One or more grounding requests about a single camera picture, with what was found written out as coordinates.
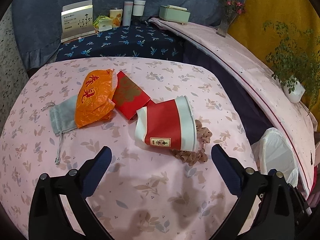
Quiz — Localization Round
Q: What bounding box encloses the navy floral cloth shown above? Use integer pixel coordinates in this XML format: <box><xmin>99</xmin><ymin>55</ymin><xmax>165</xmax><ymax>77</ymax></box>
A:
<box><xmin>56</xmin><ymin>23</ymin><xmax>184</xmax><ymax>62</ymax></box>

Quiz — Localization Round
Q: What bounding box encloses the green plant in white pot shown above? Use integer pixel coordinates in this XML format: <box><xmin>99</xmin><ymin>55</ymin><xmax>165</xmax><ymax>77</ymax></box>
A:
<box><xmin>263</xmin><ymin>21</ymin><xmax>319</xmax><ymax>116</ymax></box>

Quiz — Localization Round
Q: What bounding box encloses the pink dotted shelf cloth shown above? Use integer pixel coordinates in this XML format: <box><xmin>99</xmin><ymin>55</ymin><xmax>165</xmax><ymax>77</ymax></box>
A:
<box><xmin>150</xmin><ymin>17</ymin><xmax>317</xmax><ymax>195</ymax></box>

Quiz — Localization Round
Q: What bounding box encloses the green white small packet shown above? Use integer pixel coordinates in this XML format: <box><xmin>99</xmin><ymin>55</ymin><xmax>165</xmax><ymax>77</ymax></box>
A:
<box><xmin>93</xmin><ymin>15</ymin><xmax>112</xmax><ymax>32</ymax></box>

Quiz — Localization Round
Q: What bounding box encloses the white jar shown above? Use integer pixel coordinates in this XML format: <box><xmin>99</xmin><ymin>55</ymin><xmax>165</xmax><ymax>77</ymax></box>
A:
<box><xmin>132</xmin><ymin>0</ymin><xmax>146</xmax><ymax>16</ymax></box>

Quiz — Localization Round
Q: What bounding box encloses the pink rabbit print tablecloth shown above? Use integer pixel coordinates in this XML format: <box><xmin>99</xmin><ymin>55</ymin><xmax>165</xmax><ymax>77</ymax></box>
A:
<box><xmin>1</xmin><ymin>57</ymin><xmax>256</xmax><ymax>239</ymax></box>

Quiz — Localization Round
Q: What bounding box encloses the grey drawstring pouch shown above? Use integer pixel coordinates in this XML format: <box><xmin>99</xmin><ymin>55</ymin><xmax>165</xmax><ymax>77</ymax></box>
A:
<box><xmin>41</xmin><ymin>95</ymin><xmax>77</xmax><ymax>165</ymax></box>

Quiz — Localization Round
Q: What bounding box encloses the glass vase with pink flowers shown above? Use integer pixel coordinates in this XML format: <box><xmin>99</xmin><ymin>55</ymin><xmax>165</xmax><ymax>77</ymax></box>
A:
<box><xmin>216</xmin><ymin>0</ymin><xmax>245</xmax><ymax>37</ymax></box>

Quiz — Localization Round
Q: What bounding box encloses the yellow curtain backdrop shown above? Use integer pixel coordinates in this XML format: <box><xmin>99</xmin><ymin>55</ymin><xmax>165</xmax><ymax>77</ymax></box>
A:
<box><xmin>228</xmin><ymin>0</ymin><xmax>319</xmax><ymax>68</ymax></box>

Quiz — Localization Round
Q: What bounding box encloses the tall white bottle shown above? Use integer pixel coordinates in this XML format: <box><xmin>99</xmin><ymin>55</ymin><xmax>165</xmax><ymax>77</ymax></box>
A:
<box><xmin>122</xmin><ymin>2</ymin><xmax>133</xmax><ymax>26</ymax></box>

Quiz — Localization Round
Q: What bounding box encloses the red gold box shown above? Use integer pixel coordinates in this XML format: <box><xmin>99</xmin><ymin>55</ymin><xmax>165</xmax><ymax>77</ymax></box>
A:
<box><xmin>112</xmin><ymin>71</ymin><xmax>155</xmax><ymax>120</ymax></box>

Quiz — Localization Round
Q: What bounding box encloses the pink brown scrunchie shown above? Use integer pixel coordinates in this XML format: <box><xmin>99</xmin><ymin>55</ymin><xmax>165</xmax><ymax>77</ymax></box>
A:
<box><xmin>171</xmin><ymin>119</ymin><xmax>213</xmax><ymax>166</ymax></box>

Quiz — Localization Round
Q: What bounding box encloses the white lined trash bin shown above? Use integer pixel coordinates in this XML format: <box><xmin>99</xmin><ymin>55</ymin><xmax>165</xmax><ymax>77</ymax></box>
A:
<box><xmin>251</xmin><ymin>127</ymin><xmax>299</xmax><ymax>187</ymax></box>

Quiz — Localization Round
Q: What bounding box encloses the white open book box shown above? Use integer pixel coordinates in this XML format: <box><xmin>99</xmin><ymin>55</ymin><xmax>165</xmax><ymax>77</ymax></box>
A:
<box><xmin>61</xmin><ymin>0</ymin><xmax>96</xmax><ymax>43</ymax></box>

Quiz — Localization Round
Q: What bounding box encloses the blue curtain backdrop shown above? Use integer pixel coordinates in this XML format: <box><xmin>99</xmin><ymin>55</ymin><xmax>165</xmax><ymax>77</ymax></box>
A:
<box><xmin>11</xmin><ymin>0</ymin><xmax>245</xmax><ymax>70</ymax></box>

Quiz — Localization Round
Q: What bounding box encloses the small orange printed can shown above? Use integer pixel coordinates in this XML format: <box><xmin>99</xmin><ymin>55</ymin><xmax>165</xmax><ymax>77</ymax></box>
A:
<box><xmin>109</xmin><ymin>8</ymin><xmax>123</xmax><ymax>28</ymax></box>

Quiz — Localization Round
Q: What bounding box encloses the mint green box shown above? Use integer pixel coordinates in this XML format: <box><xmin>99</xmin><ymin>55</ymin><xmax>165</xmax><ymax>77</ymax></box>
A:
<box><xmin>159</xmin><ymin>5</ymin><xmax>190</xmax><ymax>24</ymax></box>

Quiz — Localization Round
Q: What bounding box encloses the orange printed plastic bag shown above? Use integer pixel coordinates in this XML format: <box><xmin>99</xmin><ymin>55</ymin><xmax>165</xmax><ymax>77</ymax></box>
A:
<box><xmin>74</xmin><ymin>69</ymin><xmax>118</xmax><ymax>128</ymax></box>

